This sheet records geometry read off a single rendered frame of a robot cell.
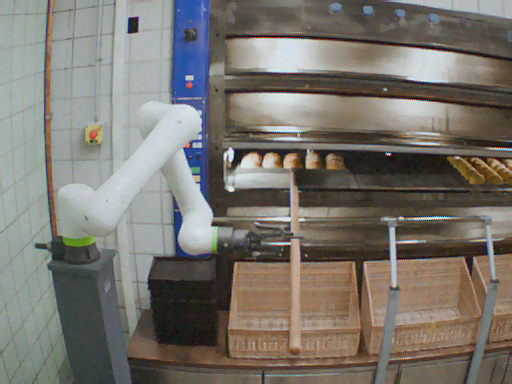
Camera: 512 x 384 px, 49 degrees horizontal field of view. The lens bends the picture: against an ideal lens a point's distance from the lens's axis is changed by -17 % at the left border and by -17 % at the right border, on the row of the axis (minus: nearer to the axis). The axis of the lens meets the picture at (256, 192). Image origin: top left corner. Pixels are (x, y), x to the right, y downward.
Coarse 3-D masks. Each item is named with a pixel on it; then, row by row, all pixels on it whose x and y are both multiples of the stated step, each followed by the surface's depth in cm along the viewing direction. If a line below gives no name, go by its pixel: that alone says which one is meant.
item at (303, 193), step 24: (240, 192) 294; (264, 192) 294; (288, 192) 294; (312, 192) 293; (336, 192) 293; (360, 192) 293; (384, 192) 292; (408, 192) 292; (432, 192) 292; (456, 192) 291; (480, 192) 291; (504, 192) 291
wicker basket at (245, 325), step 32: (256, 288) 300; (288, 288) 299; (352, 288) 291; (256, 320) 298; (288, 320) 298; (320, 320) 297; (352, 320) 282; (256, 352) 261; (288, 352) 261; (320, 352) 260; (352, 352) 260
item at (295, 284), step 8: (296, 176) 309; (296, 184) 295; (296, 192) 282; (296, 200) 270; (296, 208) 260; (296, 216) 250; (296, 224) 241; (296, 232) 232; (296, 240) 224; (296, 248) 217; (296, 256) 210; (296, 264) 203; (296, 272) 197; (296, 280) 191; (296, 288) 185; (296, 296) 180; (296, 304) 175; (296, 312) 170; (296, 320) 165; (296, 328) 161; (296, 336) 156; (296, 344) 152; (296, 352) 151
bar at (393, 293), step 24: (216, 216) 259; (288, 216) 259; (384, 216) 258; (432, 216) 257; (456, 216) 256; (480, 216) 256; (384, 336) 246; (480, 336) 246; (384, 360) 249; (480, 360) 249
